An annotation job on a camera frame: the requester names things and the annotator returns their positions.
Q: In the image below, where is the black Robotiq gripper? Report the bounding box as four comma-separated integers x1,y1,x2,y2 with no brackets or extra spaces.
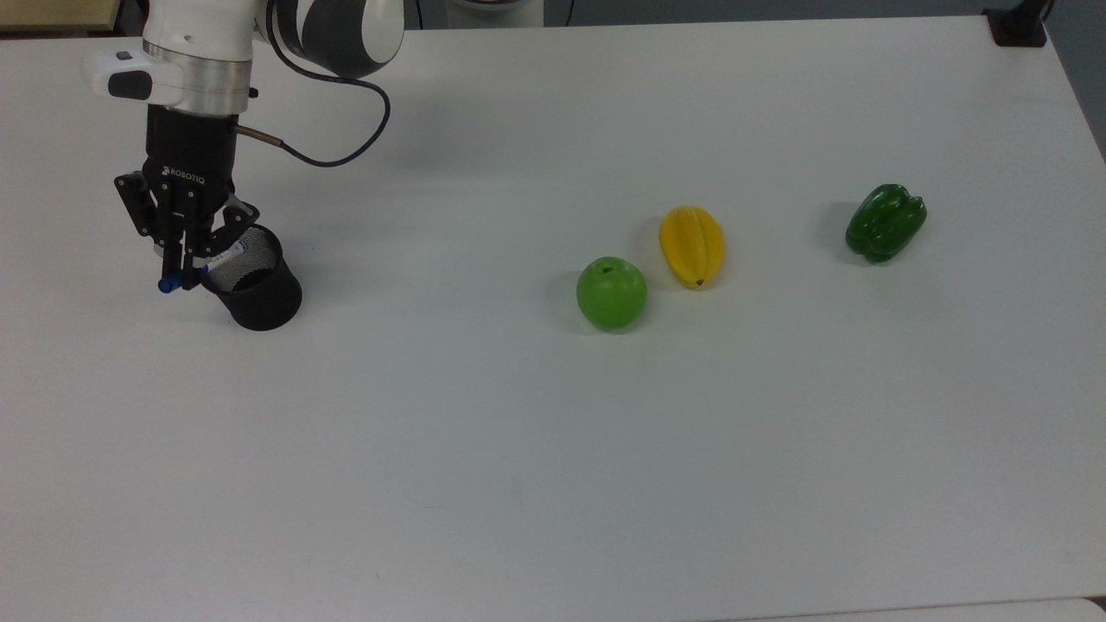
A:
114,104,261,292

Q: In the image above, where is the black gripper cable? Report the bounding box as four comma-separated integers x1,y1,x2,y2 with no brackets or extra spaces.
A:
233,0,392,168

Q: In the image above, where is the black table clamp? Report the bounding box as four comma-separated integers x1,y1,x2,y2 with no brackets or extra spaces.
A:
984,0,1053,48

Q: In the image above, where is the green apple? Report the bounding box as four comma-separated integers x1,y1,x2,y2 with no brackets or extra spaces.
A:
576,256,648,331

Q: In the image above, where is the yellow starfruit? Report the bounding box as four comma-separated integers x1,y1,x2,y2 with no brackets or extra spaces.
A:
658,205,726,289

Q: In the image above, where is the white marker with blue cap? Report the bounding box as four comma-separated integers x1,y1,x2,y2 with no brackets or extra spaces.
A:
158,244,250,295

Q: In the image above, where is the light wooden side table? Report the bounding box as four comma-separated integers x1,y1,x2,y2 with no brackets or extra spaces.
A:
0,0,124,35

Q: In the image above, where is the black mesh pen cup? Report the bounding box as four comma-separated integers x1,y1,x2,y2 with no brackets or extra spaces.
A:
200,224,304,333

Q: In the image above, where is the green bell pepper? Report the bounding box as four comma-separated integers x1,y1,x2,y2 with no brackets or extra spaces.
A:
845,183,928,263

